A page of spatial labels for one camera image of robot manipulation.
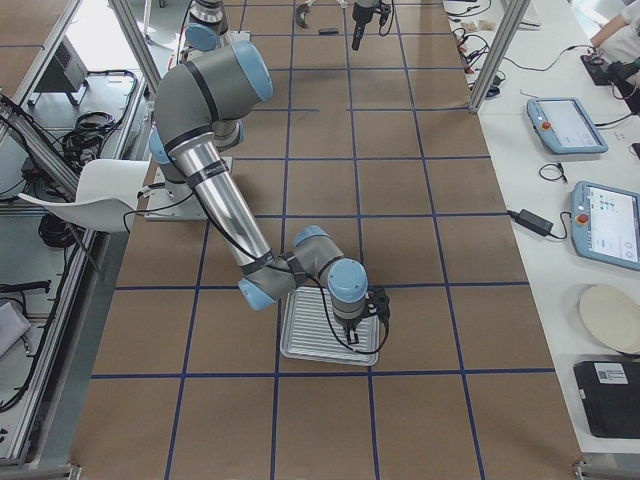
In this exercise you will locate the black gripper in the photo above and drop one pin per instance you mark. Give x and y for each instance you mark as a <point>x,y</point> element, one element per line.
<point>360,16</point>
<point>348,325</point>

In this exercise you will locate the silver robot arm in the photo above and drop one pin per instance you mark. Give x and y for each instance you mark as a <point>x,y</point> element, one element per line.
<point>207,26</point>
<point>224,85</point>

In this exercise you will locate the ribbed silver metal tray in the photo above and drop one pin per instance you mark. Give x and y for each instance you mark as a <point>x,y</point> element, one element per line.
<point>306,333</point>

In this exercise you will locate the black brake pad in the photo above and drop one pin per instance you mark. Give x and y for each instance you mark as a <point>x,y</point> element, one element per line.
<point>328,31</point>

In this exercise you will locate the black power adapter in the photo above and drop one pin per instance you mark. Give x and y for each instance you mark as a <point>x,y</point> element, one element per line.
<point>532,222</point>

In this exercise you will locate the upper blue teach pendant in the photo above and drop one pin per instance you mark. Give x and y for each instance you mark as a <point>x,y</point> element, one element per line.
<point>564,126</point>

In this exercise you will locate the blue teach pendant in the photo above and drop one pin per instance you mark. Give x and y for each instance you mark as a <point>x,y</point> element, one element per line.
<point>605,224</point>
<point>564,126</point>

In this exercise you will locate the beige round plate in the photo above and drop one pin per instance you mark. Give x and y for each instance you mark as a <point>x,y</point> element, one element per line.
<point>611,317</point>

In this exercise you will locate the lower blue teach pendant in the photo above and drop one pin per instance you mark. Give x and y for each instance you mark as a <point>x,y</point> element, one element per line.
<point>605,224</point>

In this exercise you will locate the white plastic chair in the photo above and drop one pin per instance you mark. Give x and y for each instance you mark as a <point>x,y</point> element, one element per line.
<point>105,198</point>

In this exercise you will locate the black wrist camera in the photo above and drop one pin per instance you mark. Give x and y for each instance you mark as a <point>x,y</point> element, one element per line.
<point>378,303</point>

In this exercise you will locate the aluminium frame post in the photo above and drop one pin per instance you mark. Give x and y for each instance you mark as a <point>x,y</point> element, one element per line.
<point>503,37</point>

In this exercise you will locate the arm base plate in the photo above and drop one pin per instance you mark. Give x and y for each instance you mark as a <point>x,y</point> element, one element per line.
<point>180,205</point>

